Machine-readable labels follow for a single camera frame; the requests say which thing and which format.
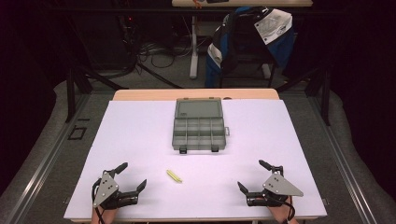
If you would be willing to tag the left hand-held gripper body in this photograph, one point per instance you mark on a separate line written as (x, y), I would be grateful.
(107, 188)

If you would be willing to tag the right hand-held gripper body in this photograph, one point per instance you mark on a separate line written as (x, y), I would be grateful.
(278, 185)

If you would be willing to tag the yellow stick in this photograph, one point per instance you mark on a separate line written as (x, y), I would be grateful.
(174, 176)

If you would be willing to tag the grey plastic compartment box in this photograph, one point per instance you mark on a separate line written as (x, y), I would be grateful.
(199, 126)

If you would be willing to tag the person's left hand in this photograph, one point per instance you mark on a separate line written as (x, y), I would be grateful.
(106, 215)

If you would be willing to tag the person's right hand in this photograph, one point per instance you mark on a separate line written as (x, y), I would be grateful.
(280, 214)

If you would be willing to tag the white table mat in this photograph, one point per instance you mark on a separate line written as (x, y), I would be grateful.
(140, 137)

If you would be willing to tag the black metal stand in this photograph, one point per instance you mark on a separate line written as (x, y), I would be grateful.
(71, 93)
(325, 96)

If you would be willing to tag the black chair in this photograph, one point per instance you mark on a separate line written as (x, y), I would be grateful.
(246, 43)

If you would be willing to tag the blue and white jacket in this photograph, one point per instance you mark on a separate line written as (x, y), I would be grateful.
(280, 28)

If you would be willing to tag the white table leg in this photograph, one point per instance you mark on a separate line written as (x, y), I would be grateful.
(194, 46)

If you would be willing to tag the wooden background table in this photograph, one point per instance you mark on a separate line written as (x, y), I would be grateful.
(249, 3)

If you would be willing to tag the metal floor rail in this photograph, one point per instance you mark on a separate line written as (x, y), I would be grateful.
(345, 165)
(46, 165)

